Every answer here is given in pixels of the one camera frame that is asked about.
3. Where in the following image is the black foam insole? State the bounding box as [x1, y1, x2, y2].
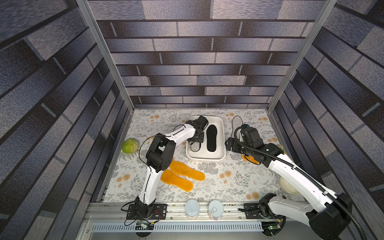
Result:
[206, 125, 218, 152]

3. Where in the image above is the orange fuzzy insole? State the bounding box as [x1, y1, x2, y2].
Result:
[161, 170, 194, 192]
[242, 155, 261, 165]
[169, 161, 206, 181]

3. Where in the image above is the grey felt insole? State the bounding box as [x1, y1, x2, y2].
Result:
[190, 142, 201, 153]
[231, 116, 244, 140]

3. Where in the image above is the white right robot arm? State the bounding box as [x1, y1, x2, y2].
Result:
[225, 124, 356, 240]

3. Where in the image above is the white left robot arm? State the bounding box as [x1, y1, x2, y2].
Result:
[134, 116, 209, 219]

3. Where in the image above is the white plastic storage box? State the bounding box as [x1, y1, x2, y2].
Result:
[186, 116, 226, 163]

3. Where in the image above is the white bowl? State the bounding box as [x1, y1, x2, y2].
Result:
[279, 177, 300, 196]

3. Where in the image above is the green cabbage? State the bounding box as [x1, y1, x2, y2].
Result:
[122, 139, 139, 154]

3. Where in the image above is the silver tin can right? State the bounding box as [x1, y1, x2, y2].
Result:
[208, 200, 224, 221]

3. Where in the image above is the silver tin can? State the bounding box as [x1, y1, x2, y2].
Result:
[185, 200, 200, 220]
[208, 200, 224, 221]

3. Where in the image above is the silver tin can left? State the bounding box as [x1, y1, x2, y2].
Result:
[185, 200, 200, 220]

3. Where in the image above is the black corrugated cable conduit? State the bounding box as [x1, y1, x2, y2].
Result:
[233, 125, 368, 240]

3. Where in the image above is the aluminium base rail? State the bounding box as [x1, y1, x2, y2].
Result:
[76, 202, 319, 240]

